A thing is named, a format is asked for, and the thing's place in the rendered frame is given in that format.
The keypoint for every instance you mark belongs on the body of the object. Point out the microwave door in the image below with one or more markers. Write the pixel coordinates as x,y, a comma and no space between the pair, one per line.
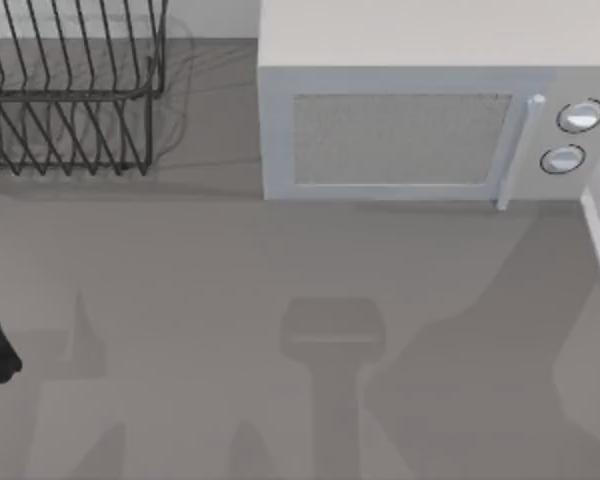
400,140

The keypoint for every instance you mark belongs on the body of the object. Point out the large microwave knob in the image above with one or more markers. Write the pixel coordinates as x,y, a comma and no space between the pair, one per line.
581,115

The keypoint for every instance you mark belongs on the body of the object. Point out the pale microwave oven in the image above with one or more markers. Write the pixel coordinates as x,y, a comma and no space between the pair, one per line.
550,80

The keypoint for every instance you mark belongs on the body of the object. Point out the small microwave knob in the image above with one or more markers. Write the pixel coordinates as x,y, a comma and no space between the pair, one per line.
563,159

